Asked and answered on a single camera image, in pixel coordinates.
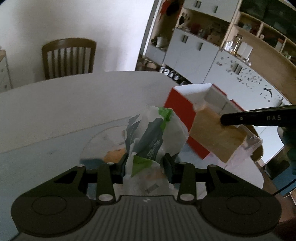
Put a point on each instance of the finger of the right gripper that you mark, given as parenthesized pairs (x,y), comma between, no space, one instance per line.
(275,116)

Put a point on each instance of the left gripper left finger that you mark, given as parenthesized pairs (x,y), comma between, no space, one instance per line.
(109,174)

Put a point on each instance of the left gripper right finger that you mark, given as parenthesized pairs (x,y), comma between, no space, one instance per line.
(183,174)

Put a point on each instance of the white green plastic bag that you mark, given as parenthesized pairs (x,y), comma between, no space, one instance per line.
(149,136)

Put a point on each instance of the tan bread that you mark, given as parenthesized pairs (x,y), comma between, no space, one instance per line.
(230,144)

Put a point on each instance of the round yellow bun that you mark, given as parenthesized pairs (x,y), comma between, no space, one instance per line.
(114,156)

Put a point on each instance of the red white cardboard box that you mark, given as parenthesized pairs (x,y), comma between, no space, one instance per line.
(182,100)

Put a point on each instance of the dark wooden chair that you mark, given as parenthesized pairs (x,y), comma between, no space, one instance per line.
(65,57)

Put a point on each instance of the white wall cabinet unit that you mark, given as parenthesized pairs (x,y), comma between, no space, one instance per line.
(246,48)

